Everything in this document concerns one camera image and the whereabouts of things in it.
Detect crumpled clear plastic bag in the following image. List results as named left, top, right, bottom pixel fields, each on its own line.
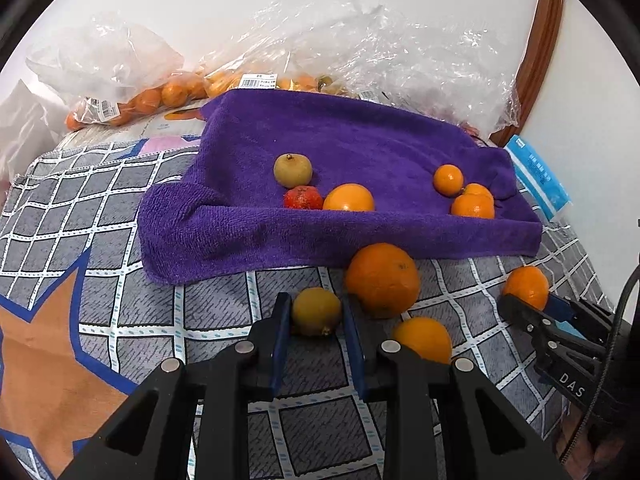
left=345, top=4, right=522, bottom=147

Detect small red fruit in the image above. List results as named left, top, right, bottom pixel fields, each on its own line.
left=283, top=185, right=324, bottom=210

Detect large orange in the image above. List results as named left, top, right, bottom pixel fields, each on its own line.
left=344, top=243, right=421, bottom=319

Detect blue packet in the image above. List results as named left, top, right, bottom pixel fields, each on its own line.
left=503, top=134, right=574, bottom=222

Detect clear bag of mandarins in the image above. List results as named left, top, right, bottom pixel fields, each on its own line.
left=25, top=11, right=211, bottom=130
left=199, top=0, right=393, bottom=102

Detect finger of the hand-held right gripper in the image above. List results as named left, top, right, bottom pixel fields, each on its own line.
left=545, top=295, right=617, bottom=343
left=500, top=293, right=603, bottom=363

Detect medium orange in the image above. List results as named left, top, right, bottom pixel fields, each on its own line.
left=322, top=183, right=376, bottom=212

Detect small olive green fruit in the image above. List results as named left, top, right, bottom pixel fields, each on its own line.
left=291, top=287, right=343, bottom=337

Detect person's right hand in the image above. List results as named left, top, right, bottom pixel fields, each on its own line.
left=554, top=407, right=623, bottom=476

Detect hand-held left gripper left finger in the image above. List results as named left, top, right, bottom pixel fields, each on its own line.
left=60, top=292, right=293, bottom=480

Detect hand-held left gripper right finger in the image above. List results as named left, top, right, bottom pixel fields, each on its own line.
left=342, top=294, right=571, bottom=480

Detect white plastic bag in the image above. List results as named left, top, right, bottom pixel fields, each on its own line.
left=0, top=79, right=67, bottom=187

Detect brown wooden frame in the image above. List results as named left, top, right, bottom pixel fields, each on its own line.
left=487, top=0, right=567, bottom=147

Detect small mandarin orange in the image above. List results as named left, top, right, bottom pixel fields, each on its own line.
left=433, top=164, right=465, bottom=196

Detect large olive green fruit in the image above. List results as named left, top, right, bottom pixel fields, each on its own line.
left=273, top=153, right=314, bottom=188

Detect black cable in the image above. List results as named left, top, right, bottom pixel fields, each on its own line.
left=554, top=217, right=640, bottom=467

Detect purple towel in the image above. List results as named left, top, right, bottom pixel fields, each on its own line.
left=137, top=89, right=544, bottom=286

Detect grey checked star blanket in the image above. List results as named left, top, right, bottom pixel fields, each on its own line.
left=0, top=139, right=617, bottom=480

